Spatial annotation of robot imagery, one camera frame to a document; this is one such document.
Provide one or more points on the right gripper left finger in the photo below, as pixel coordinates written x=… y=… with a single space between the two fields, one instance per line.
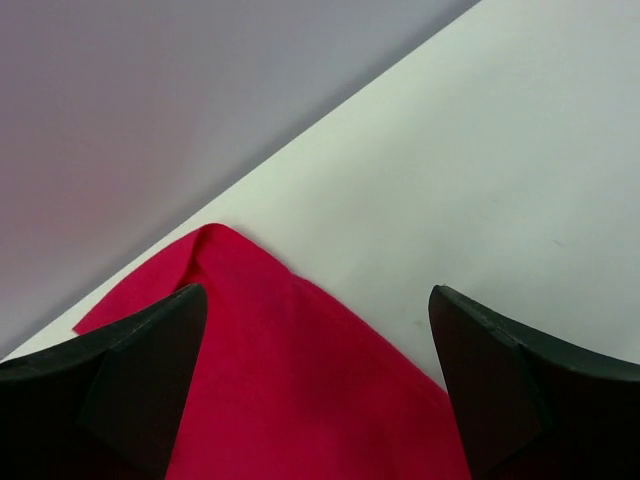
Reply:
x=106 y=404

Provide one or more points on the crimson red t-shirt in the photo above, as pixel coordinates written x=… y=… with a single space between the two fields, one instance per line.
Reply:
x=289 y=383

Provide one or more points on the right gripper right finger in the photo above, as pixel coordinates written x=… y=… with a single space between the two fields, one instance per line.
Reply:
x=529 y=405

